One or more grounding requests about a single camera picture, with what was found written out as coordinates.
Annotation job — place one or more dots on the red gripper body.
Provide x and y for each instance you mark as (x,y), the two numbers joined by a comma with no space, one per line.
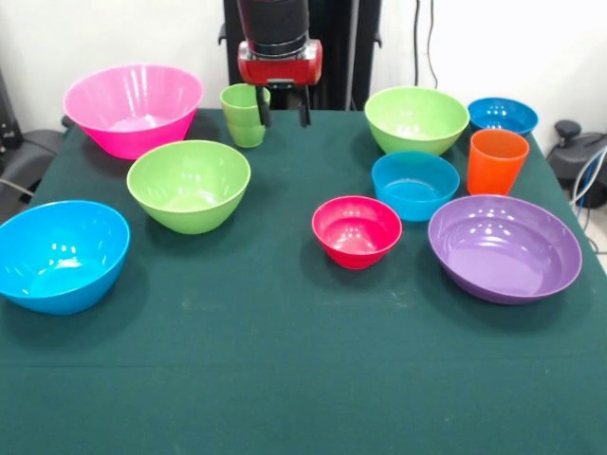
(280,71)

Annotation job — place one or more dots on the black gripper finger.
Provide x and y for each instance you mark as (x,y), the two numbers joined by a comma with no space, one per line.
(263,106)
(305,106)

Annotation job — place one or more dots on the green plastic cup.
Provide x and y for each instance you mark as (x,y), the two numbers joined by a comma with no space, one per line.
(238,118)

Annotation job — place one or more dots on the large pink plastic bowl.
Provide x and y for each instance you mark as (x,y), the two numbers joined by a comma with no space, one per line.
(133,132)

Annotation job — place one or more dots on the green plastic bowl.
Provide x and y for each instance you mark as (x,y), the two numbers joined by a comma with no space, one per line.
(415,123)
(189,189)

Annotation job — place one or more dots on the small crimson plastic bowl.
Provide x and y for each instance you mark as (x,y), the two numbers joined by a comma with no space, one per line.
(356,232)

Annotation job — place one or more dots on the blue straight-sided bowl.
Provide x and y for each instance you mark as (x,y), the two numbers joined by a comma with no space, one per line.
(415,194)

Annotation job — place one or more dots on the small dark blue bowl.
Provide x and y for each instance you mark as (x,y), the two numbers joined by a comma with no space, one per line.
(502,118)

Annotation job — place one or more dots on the orange plastic cup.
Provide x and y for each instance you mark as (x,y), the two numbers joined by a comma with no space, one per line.
(495,166)

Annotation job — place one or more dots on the wide purple plastic bowl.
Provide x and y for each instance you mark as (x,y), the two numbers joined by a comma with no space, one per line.
(502,251)

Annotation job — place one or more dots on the dark green tablecloth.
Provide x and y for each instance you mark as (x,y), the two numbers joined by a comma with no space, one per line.
(284,355)

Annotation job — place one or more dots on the large light blue bowl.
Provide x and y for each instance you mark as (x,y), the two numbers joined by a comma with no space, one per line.
(57,260)

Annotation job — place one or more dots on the black pedestal leg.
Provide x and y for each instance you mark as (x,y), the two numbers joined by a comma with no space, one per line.
(28,161)
(566,161)

